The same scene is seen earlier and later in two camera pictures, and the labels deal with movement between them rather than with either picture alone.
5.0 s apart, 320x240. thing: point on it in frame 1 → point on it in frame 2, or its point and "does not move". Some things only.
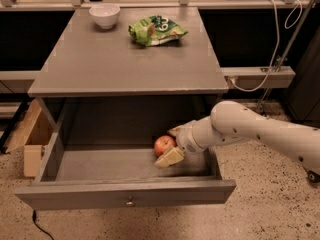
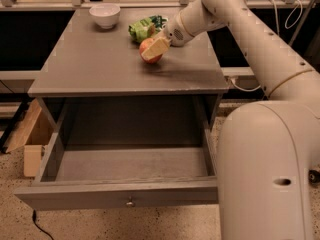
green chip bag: [155, 30] does not move
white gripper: [185, 139] → [174, 32]
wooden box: [32, 134] does not move
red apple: [162, 144] → [144, 45]
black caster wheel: [313, 177] does not move
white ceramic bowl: [105, 15] does not move
